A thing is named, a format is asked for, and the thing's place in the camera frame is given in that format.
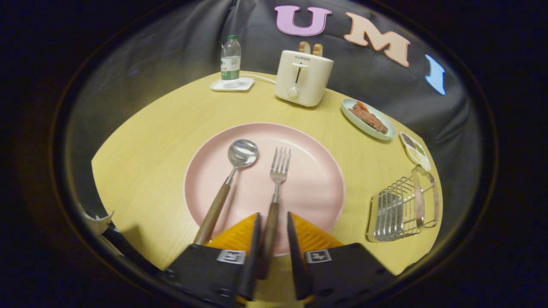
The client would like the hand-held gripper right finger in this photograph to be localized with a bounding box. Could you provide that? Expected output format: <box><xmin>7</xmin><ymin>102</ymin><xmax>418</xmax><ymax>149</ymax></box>
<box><xmin>287</xmin><ymin>212</ymin><xmax>396</xmax><ymax>306</ymax></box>

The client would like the cream white toaster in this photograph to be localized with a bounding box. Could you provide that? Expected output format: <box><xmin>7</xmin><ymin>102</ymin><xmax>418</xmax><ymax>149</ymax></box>
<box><xmin>274</xmin><ymin>50</ymin><xmax>334</xmax><ymax>107</ymax></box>

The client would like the clear plastic water bottle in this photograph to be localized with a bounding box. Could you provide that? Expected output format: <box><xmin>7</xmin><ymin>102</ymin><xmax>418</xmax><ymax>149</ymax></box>
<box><xmin>220</xmin><ymin>35</ymin><xmax>241</xmax><ymax>82</ymax></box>

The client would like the wooden handled metal spoon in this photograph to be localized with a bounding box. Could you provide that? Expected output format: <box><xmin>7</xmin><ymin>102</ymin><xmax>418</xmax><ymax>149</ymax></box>
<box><xmin>193</xmin><ymin>139</ymin><xmax>259</xmax><ymax>246</ymax></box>

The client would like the clear drainer basket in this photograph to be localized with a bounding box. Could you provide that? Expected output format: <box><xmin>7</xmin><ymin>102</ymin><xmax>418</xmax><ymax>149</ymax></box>
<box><xmin>366</xmin><ymin>166</ymin><xmax>440</xmax><ymax>243</ymax></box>

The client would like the white square coaster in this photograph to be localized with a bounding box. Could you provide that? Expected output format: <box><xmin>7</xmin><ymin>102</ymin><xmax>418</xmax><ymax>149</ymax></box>
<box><xmin>210</xmin><ymin>77</ymin><xmax>255</xmax><ymax>92</ymax></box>

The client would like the white toaster cable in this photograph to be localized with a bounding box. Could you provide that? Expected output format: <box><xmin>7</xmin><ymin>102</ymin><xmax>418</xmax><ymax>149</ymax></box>
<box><xmin>240</xmin><ymin>74</ymin><xmax>277</xmax><ymax>85</ymax></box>

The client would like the crumpled white bag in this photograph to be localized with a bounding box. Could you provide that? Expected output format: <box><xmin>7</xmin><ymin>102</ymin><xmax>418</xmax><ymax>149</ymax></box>
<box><xmin>79</xmin><ymin>205</ymin><xmax>115</xmax><ymax>235</ymax></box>

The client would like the pale green oval plate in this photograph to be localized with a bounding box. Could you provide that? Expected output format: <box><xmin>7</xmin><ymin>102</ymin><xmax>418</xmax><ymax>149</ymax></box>
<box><xmin>341</xmin><ymin>98</ymin><xmax>396</xmax><ymax>141</ymax></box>

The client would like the brown meat steak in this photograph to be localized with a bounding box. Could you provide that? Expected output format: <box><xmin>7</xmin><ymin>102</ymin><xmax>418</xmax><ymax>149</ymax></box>
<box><xmin>348</xmin><ymin>105</ymin><xmax>388</xmax><ymax>134</ymax></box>

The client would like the pink round plate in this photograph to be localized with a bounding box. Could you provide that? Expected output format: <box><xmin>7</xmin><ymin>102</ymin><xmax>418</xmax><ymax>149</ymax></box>
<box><xmin>184</xmin><ymin>123</ymin><xmax>346</xmax><ymax>257</ymax></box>

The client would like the white divided grain dish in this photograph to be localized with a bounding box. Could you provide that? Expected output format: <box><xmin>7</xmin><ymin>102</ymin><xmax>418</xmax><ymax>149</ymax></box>
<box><xmin>399</xmin><ymin>132</ymin><xmax>432</xmax><ymax>172</ymax></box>

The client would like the wooden handled metal fork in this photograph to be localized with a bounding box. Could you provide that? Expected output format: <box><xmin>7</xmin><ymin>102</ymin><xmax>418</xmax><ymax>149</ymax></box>
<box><xmin>257</xmin><ymin>148</ymin><xmax>292</xmax><ymax>279</ymax></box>

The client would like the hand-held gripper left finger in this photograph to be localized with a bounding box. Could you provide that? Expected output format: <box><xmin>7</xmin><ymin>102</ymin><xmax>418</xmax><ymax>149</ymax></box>
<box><xmin>165</xmin><ymin>213</ymin><xmax>262</xmax><ymax>306</ymax></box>

